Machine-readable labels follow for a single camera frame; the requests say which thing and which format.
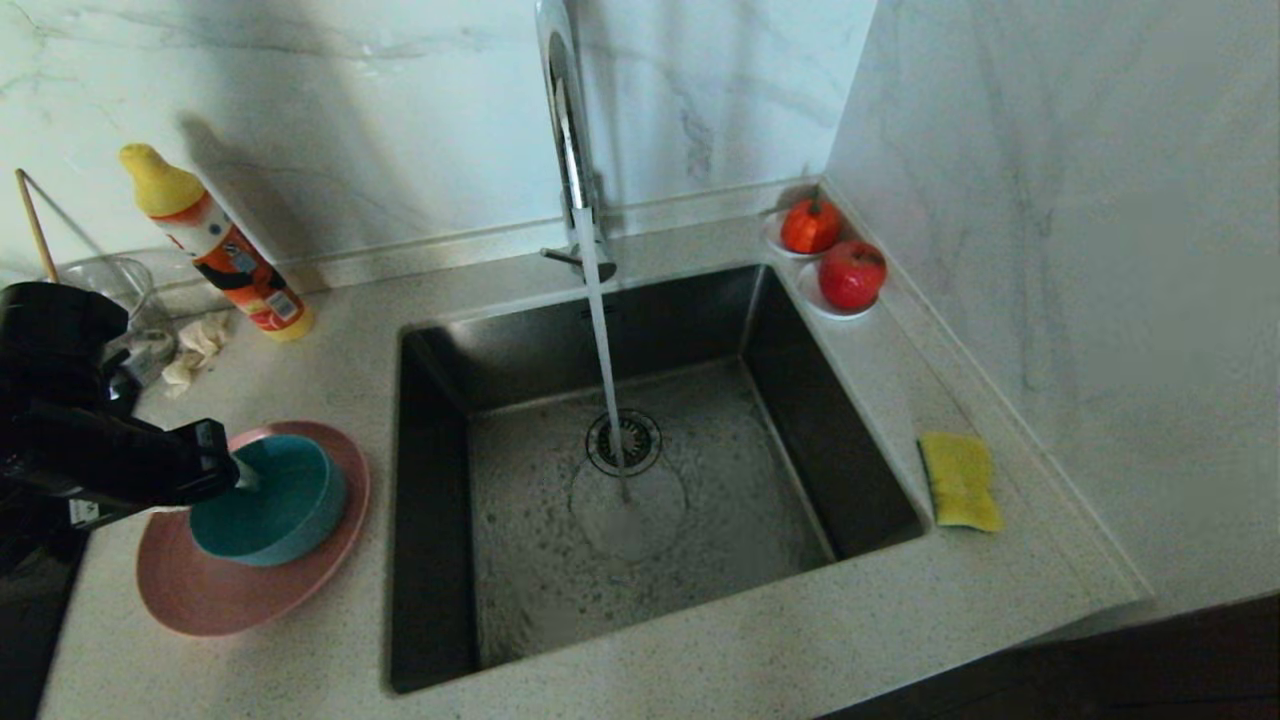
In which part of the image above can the teal bowl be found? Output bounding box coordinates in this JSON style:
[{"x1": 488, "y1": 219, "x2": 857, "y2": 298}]
[{"x1": 189, "y1": 434, "x2": 348, "y2": 568}]

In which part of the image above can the orange detergent bottle yellow cap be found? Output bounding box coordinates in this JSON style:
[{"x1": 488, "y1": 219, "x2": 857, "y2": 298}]
[{"x1": 119, "y1": 143, "x2": 315, "y2": 343}]

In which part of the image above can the golden utensil handle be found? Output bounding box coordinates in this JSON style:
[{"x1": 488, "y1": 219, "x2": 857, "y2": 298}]
[{"x1": 14, "y1": 168, "x2": 61, "y2": 285}]

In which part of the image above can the chrome kitchen faucet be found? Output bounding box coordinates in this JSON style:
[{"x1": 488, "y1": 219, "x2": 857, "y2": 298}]
[{"x1": 529, "y1": 0, "x2": 618, "y2": 287}]

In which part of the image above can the yellow sponge green backing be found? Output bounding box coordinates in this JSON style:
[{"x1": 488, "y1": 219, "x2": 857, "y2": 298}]
[{"x1": 920, "y1": 432, "x2": 1005, "y2": 534}]

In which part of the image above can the stainless steel sink basin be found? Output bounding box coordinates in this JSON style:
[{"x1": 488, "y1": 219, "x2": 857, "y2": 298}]
[{"x1": 385, "y1": 262, "x2": 926, "y2": 694}]

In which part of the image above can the pink plate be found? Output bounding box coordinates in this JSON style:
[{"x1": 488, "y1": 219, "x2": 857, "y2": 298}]
[{"x1": 136, "y1": 420, "x2": 372, "y2": 638}]

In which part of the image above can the crumpled beige tissue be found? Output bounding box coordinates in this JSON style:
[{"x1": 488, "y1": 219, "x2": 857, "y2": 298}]
[{"x1": 160, "y1": 312, "x2": 233, "y2": 398}]

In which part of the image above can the clear glass jug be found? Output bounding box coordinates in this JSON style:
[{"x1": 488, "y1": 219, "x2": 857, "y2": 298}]
[{"x1": 58, "y1": 257, "x2": 179, "y2": 389}]

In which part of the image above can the black stove cooktop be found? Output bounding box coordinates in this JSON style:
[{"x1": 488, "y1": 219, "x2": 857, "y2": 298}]
[{"x1": 0, "y1": 530, "x2": 91, "y2": 720}]

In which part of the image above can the running water stream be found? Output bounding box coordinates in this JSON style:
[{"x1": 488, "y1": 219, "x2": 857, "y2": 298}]
[{"x1": 575, "y1": 205, "x2": 638, "y2": 506}]

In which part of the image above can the round metal drain strainer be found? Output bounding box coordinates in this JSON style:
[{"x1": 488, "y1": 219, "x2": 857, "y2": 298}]
[{"x1": 586, "y1": 408, "x2": 663, "y2": 478}]

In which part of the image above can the small white dish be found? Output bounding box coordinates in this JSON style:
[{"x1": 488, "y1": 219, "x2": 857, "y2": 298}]
[
  {"x1": 764, "y1": 208, "x2": 843, "y2": 261},
  {"x1": 797, "y1": 262, "x2": 879, "y2": 321}
]

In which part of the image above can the red tomato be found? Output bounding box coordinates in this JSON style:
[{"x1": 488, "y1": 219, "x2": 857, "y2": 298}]
[{"x1": 779, "y1": 195, "x2": 843, "y2": 255}]

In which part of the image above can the red apple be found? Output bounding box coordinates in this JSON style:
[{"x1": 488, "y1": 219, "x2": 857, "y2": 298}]
[{"x1": 818, "y1": 238, "x2": 888, "y2": 311}]

